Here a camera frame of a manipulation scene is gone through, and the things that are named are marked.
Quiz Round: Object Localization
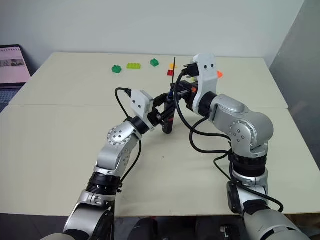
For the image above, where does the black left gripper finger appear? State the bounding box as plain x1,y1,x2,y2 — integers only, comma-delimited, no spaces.
157,108,175,123
154,92,171,107

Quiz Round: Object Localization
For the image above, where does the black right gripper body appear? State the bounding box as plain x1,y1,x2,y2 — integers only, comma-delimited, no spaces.
176,79,200,111

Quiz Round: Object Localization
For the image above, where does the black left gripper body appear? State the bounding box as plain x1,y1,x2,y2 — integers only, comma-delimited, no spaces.
147,96,166,128

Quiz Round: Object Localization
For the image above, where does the desk calendar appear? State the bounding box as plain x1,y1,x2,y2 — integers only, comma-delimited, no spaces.
0,44,33,114

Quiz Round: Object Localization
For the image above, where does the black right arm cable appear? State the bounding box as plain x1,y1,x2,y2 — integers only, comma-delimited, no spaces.
174,62,285,214

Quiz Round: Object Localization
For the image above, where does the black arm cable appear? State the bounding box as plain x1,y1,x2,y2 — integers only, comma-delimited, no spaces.
109,86,143,218
174,62,285,214

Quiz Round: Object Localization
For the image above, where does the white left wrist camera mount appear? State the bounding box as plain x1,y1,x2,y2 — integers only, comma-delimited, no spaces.
129,88,155,132

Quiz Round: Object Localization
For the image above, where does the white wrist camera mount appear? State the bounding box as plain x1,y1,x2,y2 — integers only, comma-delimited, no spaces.
190,53,218,114
129,88,155,132

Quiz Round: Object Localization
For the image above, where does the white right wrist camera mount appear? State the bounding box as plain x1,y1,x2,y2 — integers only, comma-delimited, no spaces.
190,53,218,114

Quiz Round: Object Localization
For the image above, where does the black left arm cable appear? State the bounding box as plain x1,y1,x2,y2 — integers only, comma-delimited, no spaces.
109,86,143,218

